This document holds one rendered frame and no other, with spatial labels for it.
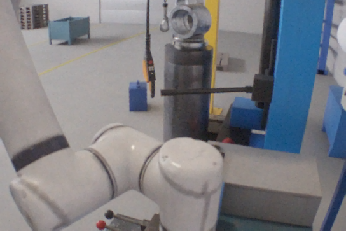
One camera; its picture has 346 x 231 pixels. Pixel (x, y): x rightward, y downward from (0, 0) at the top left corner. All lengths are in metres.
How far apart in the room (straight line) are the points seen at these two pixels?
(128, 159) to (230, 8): 11.63
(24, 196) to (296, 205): 0.77
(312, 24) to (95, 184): 0.96
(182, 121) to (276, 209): 0.60
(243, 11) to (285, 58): 10.79
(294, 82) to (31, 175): 1.01
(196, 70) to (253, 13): 10.71
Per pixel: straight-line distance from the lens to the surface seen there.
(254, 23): 11.94
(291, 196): 0.93
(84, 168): 0.41
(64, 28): 9.16
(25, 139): 0.40
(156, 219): 1.03
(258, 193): 0.93
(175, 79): 1.27
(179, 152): 0.39
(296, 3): 1.15
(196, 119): 1.33
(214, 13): 3.83
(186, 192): 0.38
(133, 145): 0.45
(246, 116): 1.46
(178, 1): 2.69
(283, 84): 1.20
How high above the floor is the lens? 1.74
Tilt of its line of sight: 21 degrees down
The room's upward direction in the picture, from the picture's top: 2 degrees clockwise
